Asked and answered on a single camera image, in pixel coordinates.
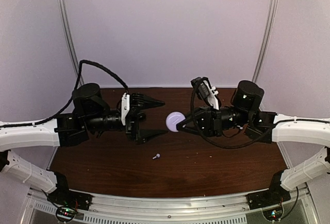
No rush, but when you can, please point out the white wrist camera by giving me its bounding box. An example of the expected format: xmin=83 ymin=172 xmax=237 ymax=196
xmin=120 ymin=93 xmax=146 ymax=126
xmin=190 ymin=77 xmax=221 ymax=110

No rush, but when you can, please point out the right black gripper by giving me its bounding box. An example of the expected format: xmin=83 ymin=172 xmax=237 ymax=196
xmin=174 ymin=106 xmax=251 ymax=138

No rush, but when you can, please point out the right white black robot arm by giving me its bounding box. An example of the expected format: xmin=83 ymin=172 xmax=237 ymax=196
xmin=175 ymin=77 xmax=329 ymax=204

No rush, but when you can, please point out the small circuit board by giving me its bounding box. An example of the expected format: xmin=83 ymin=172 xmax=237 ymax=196
xmin=262 ymin=207 xmax=284 ymax=222
xmin=55 ymin=206 xmax=77 ymax=222

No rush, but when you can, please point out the right black braided cable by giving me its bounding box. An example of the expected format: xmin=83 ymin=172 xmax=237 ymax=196
xmin=190 ymin=87 xmax=278 ymax=149

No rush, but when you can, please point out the lavender charging case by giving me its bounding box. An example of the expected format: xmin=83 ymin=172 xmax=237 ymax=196
xmin=166 ymin=112 xmax=185 ymax=132

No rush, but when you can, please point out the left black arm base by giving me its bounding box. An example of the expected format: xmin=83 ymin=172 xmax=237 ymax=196
xmin=48 ymin=172 xmax=92 ymax=211

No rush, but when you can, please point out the left small circuit board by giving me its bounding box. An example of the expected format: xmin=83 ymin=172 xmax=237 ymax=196
xmin=55 ymin=206 xmax=77 ymax=222

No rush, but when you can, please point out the right small circuit board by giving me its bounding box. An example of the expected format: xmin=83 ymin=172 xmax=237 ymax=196
xmin=262 ymin=207 xmax=284 ymax=222

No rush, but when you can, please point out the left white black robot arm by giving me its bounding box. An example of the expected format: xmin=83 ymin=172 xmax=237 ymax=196
xmin=1 ymin=83 xmax=166 ymax=205

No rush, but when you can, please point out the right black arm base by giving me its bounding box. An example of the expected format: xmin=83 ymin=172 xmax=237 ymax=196
xmin=246 ymin=170 xmax=291 ymax=210

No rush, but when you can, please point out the right aluminium frame post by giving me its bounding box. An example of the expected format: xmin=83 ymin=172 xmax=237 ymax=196
xmin=249 ymin=0 xmax=282 ymax=85

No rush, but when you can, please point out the front aluminium rail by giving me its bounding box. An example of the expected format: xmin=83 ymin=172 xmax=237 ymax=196
xmin=19 ymin=185 xmax=321 ymax=223

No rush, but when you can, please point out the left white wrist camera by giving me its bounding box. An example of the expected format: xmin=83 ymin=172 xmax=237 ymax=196
xmin=120 ymin=93 xmax=146 ymax=126

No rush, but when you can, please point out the left black braided cable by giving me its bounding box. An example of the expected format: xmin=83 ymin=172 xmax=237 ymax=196
xmin=0 ymin=59 xmax=129 ymax=128

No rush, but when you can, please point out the black braided cable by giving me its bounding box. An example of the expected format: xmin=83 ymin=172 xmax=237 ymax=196
xmin=0 ymin=59 xmax=129 ymax=128
xmin=190 ymin=87 xmax=278 ymax=149

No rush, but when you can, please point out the left aluminium frame post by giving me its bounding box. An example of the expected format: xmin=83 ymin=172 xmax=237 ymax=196
xmin=57 ymin=0 xmax=79 ymax=77

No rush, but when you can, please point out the aluminium frame post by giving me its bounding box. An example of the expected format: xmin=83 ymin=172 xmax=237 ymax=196
xmin=249 ymin=0 xmax=282 ymax=85
xmin=57 ymin=0 xmax=79 ymax=77

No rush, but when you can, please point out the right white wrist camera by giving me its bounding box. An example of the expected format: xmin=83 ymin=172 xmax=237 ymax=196
xmin=190 ymin=77 xmax=221 ymax=110

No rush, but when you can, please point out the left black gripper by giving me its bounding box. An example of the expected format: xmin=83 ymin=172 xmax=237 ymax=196
xmin=85 ymin=92 xmax=169 ymax=145

